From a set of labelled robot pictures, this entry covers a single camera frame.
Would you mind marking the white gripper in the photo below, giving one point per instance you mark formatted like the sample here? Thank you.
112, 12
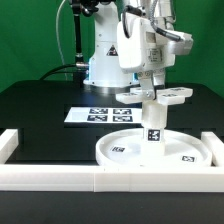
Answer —
140, 49

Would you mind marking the white cross-shaped table base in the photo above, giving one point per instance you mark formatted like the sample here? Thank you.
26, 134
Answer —
170, 96

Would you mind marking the white round table top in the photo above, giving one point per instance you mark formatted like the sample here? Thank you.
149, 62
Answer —
129, 148

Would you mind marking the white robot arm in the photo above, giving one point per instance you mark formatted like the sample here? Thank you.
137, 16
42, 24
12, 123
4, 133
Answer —
105, 73

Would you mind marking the white marker sheet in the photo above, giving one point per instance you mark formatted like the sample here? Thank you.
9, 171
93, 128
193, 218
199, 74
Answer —
104, 115

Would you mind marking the white right fence bar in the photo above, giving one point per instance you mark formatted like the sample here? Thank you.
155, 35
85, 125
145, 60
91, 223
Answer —
216, 146

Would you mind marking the white fence bar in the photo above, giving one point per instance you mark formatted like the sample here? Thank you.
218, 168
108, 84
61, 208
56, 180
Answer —
106, 179
8, 143
216, 146

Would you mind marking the white left fence bar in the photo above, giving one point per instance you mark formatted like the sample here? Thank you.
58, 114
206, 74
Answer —
8, 143

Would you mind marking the white front fence bar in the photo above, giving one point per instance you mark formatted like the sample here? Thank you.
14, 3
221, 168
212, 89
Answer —
106, 179

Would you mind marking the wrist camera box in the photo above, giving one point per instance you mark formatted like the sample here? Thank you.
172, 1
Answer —
182, 46

